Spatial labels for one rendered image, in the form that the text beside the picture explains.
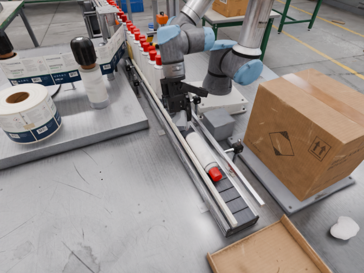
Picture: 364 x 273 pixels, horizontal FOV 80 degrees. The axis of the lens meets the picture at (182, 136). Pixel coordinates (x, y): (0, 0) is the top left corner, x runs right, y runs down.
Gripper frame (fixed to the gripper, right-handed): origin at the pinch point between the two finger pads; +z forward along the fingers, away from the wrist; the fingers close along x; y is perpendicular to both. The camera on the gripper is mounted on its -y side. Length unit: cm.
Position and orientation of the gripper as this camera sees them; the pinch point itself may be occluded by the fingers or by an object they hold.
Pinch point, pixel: (187, 127)
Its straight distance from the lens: 83.9
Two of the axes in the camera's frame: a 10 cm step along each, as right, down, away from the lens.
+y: -9.1, 2.8, -2.9
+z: 1.4, 8.9, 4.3
